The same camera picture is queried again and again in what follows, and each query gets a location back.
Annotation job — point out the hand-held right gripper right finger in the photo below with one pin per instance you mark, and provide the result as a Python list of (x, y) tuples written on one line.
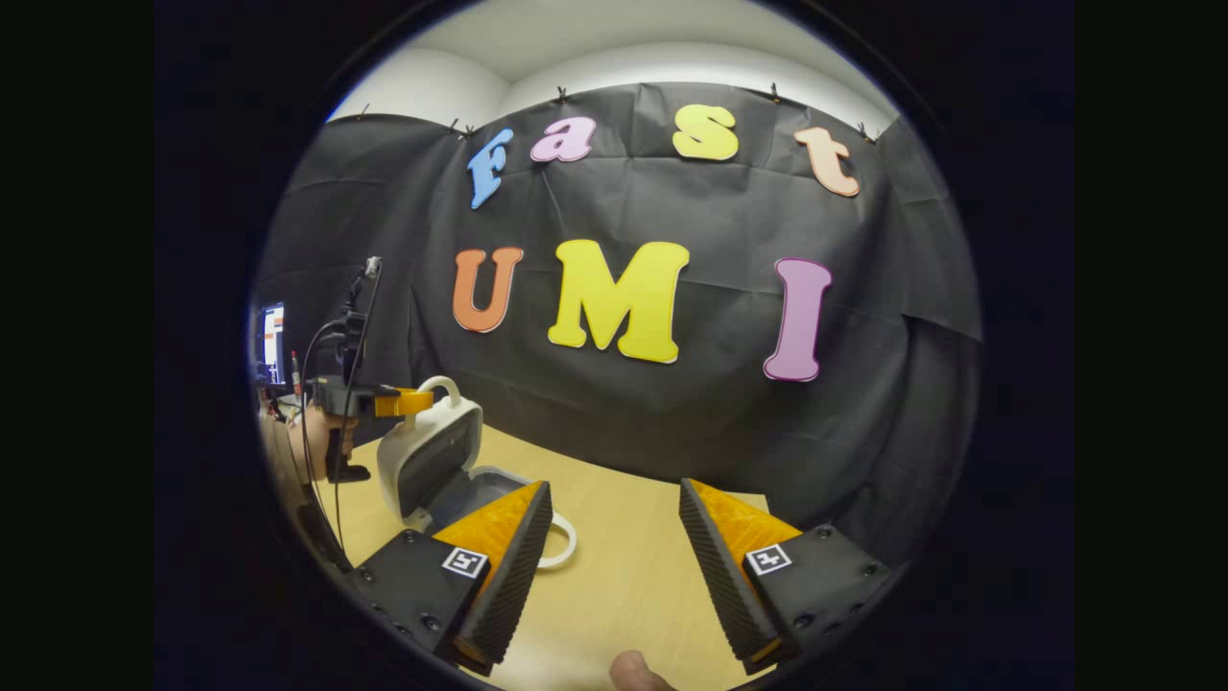
[(721, 576)]

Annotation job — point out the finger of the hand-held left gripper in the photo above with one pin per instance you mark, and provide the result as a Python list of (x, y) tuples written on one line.
[(389, 395)]

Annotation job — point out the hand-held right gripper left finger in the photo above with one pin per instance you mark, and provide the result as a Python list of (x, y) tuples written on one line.
[(513, 585)]

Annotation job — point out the white suitcase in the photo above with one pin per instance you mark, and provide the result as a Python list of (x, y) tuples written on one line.
[(451, 417)]

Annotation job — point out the computer monitor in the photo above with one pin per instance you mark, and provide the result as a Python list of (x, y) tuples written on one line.
[(273, 345)]

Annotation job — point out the black backdrop cloth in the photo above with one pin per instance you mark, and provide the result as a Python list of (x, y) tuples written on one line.
[(624, 202)]

